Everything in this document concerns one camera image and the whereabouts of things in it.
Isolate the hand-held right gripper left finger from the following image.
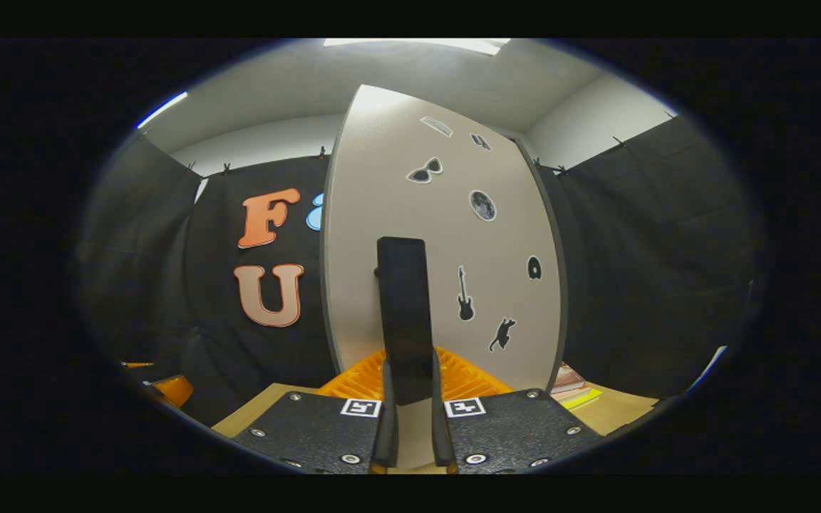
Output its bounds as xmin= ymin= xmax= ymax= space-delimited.
xmin=232 ymin=348 xmax=401 ymax=475

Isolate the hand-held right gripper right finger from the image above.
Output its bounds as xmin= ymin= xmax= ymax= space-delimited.
xmin=430 ymin=346 xmax=604 ymax=475

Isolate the dark grey cabinet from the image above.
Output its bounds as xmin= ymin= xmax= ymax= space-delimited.
xmin=320 ymin=83 xmax=570 ymax=396

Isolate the black cabinet door handle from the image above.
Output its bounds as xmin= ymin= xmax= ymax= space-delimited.
xmin=375 ymin=237 xmax=434 ymax=407

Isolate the light grey cabinet door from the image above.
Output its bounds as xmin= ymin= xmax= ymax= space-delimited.
xmin=323 ymin=84 xmax=567 ymax=396

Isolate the stack of books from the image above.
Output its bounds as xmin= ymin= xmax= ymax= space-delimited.
xmin=552 ymin=362 xmax=604 ymax=410

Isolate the black backdrop cloth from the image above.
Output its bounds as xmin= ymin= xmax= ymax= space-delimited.
xmin=76 ymin=114 xmax=764 ymax=428

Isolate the ceiling strip light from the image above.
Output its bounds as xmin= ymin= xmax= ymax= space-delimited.
xmin=136 ymin=91 xmax=189 ymax=130

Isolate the ceiling light panel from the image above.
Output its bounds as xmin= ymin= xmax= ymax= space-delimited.
xmin=324 ymin=38 xmax=511 ymax=56

